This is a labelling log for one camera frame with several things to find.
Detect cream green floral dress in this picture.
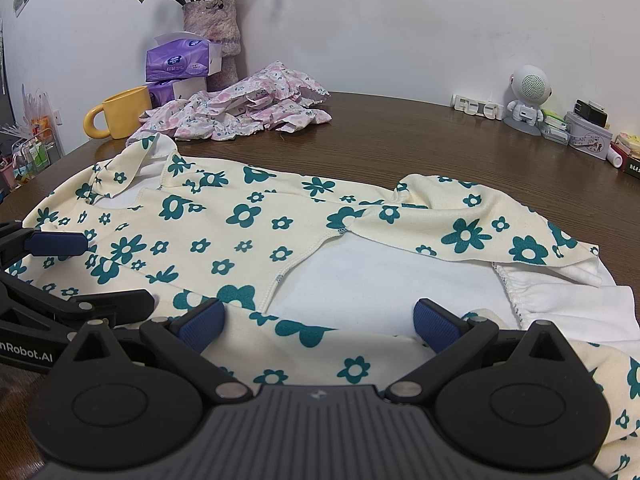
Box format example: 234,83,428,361
5,132,640,480

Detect wire rack with toiletries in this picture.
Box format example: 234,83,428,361
0,85,66,191

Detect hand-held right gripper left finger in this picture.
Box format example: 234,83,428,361
69,297,253,404

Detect black charger adapter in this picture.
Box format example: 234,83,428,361
574,99,608,128

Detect white astronaut speaker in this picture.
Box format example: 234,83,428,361
502,64,553,136

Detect grey tin box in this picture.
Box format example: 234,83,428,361
564,111,613,161

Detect pink floral garment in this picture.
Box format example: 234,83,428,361
125,60,333,143

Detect white cable clip holder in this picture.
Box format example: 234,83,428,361
450,94,505,122

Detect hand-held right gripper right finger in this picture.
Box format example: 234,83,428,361
386,297,572,406

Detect green white small packs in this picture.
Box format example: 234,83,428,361
540,109,571,146

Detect pink fuzzy vase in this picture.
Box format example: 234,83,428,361
181,0,244,88

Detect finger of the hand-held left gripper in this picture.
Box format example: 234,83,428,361
0,271,156,342
0,220,90,267

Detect purple tissue pack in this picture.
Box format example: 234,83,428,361
149,77,208,108
145,32,223,83

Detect yellow mug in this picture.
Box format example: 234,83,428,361
82,86,153,141

